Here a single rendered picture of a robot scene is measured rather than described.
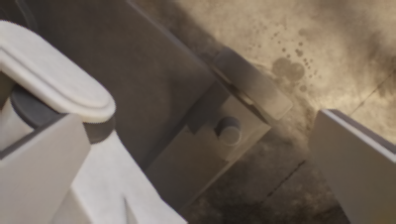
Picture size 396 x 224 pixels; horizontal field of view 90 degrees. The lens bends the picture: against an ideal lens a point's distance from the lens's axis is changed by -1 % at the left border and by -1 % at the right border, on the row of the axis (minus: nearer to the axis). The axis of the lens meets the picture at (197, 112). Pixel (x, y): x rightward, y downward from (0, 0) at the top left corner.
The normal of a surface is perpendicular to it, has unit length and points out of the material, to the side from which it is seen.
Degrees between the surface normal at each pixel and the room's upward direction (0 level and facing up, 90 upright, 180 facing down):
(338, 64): 0
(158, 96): 0
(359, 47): 0
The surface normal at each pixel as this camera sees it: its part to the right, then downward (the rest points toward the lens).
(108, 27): -0.07, 0.29
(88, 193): 0.64, -0.72
